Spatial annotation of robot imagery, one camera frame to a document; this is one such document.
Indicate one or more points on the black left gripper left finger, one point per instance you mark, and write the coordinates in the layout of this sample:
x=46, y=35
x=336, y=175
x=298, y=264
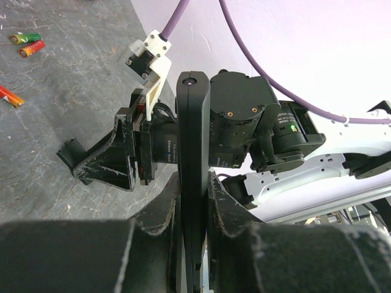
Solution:
x=140, y=254

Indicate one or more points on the red yellow battery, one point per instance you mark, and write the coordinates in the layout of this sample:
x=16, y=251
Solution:
x=31, y=49

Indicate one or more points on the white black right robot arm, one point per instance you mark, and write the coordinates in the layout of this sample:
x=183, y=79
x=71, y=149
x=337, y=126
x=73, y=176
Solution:
x=217, y=122

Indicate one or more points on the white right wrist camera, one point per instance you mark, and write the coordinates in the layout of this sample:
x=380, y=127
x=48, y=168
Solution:
x=147, y=62

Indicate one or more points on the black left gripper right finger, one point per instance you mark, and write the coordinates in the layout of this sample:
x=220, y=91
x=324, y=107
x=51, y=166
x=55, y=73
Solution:
x=247, y=255

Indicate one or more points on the green yellow battery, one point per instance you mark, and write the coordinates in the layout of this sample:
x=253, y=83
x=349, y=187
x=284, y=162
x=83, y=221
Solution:
x=24, y=38

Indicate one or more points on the black battery cover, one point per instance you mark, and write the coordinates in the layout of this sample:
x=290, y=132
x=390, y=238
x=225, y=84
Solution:
x=72, y=153

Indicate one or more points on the red orange battery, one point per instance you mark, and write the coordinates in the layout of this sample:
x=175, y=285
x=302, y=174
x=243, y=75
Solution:
x=10, y=97

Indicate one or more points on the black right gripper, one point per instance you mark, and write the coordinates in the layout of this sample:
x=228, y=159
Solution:
x=109, y=160

